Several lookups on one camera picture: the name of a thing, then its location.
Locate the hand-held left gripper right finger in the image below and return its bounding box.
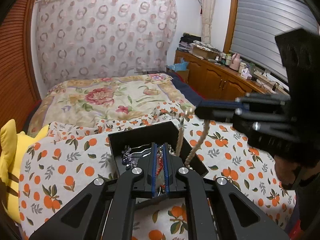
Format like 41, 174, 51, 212
162, 142, 292, 240

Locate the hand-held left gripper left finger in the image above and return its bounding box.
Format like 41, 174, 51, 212
29, 142, 159, 240

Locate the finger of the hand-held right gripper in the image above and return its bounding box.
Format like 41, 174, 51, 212
194, 106, 300, 161
200, 92, 292, 108

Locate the red string bracelet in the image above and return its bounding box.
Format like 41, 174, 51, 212
157, 152, 166, 197

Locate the silver bangle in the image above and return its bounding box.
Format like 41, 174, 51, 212
131, 144, 152, 157

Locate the purple bead bracelet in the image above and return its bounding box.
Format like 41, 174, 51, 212
121, 147, 138, 168

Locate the white pearl necklace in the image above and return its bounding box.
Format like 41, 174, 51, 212
165, 107, 208, 172

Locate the black cardboard box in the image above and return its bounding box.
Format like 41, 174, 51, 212
107, 120, 209, 180

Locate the person's right hand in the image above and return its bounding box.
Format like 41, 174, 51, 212
274, 155, 300, 191

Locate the wooden cabinet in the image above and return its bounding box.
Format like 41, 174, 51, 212
174, 49, 292, 101

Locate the tissue box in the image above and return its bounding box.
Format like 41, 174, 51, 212
240, 68, 253, 80

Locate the navy blue bedsheet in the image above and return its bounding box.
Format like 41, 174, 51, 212
170, 74, 211, 107

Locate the pink thermos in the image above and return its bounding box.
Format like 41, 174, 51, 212
229, 53, 242, 71

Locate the brown cardboard box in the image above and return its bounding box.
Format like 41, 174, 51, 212
191, 46, 219, 59

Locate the blue plastic bag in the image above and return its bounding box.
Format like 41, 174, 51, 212
166, 58, 189, 71

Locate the patterned grey cloth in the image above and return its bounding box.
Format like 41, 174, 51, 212
190, 41, 222, 52

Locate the stack of folded clothes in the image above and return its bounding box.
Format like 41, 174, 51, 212
178, 32, 198, 52

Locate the grey window blind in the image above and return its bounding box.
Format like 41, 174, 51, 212
230, 0, 320, 81

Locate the orange fruit print tablecloth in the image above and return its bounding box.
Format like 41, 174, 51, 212
19, 100, 297, 240

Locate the cream side curtain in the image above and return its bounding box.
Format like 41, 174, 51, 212
200, 0, 217, 44

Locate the floral blanket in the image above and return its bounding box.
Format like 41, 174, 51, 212
27, 73, 198, 136

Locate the yellow plush toy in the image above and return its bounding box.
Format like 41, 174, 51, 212
0, 119, 49, 224

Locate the wooden slatted wardrobe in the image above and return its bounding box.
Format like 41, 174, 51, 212
0, 0, 42, 140

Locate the ring pattern curtain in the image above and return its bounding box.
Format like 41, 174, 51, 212
35, 0, 178, 87

